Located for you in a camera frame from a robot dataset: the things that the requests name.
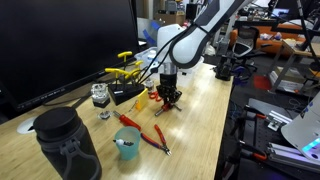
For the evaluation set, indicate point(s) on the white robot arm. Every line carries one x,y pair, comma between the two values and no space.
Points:
190,46

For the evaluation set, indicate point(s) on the cardboard box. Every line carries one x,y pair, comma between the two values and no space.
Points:
170,18

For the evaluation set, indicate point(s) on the small metal driver bit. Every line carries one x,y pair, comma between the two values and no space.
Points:
177,108

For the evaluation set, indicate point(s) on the black table clamp mount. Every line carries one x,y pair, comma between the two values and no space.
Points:
223,68

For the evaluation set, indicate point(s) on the black hex key stand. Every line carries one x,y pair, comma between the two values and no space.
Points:
125,93

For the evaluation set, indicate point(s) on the yellow plastic block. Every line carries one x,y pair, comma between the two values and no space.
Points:
142,99

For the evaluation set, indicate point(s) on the grey mesh office chair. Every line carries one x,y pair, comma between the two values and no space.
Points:
244,40

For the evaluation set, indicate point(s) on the clear plastic storage bin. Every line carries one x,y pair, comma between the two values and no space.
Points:
146,55

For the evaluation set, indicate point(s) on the metal hex nut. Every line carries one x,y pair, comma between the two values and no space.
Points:
104,115

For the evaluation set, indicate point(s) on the small metal cylinder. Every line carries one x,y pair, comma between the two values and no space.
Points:
149,84

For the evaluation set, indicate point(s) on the silver metal bracket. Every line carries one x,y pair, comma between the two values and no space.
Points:
276,120

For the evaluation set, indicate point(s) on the black and white marker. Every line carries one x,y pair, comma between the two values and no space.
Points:
124,143

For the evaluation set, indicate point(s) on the teal plastic cup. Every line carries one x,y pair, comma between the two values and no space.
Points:
128,150

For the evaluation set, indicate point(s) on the wooden side table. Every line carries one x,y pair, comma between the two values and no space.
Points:
300,51

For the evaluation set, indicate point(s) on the aluminium extrusion rail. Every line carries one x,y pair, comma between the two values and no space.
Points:
286,155

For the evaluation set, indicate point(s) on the orange sofa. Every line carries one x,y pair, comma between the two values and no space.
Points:
266,41

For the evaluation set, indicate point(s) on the black insulated water bottle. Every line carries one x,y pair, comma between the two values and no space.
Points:
63,143

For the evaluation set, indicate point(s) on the large black monitor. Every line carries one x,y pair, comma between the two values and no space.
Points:
66,43

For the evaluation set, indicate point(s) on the small metal pin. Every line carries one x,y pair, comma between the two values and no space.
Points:
132,107

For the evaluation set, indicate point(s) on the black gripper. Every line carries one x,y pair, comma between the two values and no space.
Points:
168,81

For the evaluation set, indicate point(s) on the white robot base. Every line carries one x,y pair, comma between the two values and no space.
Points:
301,131

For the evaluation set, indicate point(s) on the clear panel with blue tape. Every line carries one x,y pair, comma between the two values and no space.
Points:
150,31

